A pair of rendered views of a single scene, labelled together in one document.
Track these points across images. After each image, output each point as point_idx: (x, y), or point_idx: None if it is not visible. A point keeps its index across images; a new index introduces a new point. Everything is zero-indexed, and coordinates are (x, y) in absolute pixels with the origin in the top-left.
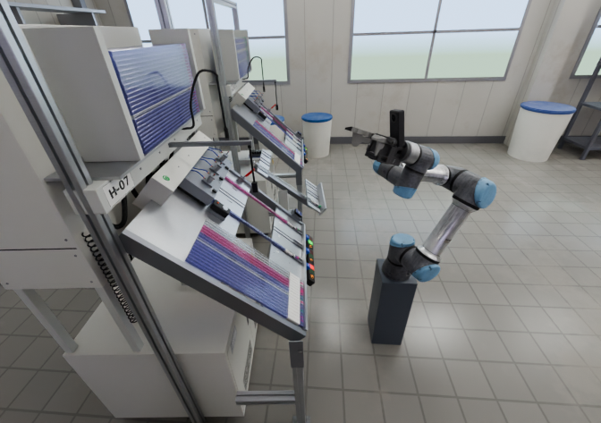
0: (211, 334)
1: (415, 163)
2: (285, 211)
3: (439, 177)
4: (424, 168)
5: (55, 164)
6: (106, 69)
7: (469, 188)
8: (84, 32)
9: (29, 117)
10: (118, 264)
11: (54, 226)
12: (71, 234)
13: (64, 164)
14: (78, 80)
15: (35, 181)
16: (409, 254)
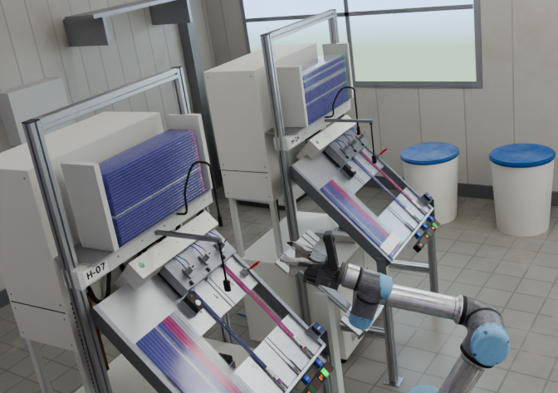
0: None
1: (356, 289)
2: (300, 322)
3: (447, 312)
4: (369, 297)
5: (58, 252)
6: (98, 189)
7: (470, 334)
8: (89, 168)
9: (51, 223)
10: (85, 331)
11: (55, 292)
12: (64, 302)
13: (63, 253)
14: (83, 194)
15: (49, 258)
16: None
